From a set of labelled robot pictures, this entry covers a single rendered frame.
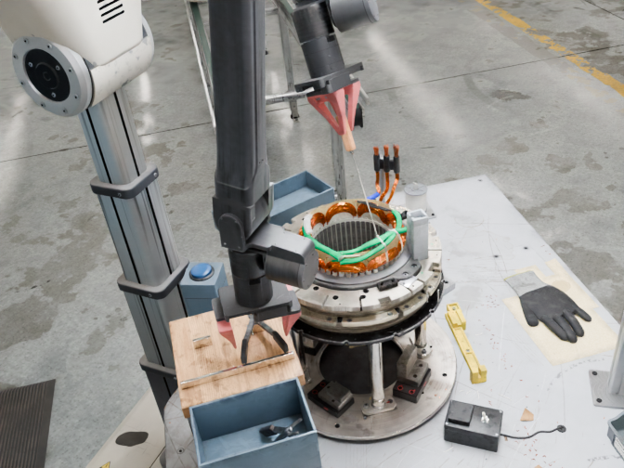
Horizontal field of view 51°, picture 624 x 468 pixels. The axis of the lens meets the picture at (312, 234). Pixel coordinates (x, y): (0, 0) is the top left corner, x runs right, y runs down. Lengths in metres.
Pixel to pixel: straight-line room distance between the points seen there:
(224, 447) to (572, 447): 0.63
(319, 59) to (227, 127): 0.28
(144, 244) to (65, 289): 1.78
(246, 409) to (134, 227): 0.52
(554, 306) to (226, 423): 0.80
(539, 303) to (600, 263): 1.47
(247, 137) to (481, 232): 1.07
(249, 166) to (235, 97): 0.09
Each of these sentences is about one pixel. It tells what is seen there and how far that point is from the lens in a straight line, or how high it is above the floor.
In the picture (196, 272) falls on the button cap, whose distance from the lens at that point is 1.30.
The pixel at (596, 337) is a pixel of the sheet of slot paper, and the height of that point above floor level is 0.78.
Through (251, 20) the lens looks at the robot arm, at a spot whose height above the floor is 1.60.
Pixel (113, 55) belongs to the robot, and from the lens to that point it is 1.24.
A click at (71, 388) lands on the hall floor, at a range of 2.71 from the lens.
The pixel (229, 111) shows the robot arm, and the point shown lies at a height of 1.50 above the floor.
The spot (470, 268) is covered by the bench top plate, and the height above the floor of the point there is 0.78.
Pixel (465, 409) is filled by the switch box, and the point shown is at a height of 0.84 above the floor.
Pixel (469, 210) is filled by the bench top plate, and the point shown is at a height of 0.78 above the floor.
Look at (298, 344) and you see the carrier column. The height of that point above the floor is 0.89.
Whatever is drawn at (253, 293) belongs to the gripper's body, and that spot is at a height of 1.21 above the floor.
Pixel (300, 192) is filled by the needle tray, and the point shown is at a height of 1.03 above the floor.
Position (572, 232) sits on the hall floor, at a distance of 3.17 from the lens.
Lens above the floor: 1.83
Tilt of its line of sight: 36 degrees down
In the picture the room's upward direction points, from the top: 7 degrees counter-clockwise
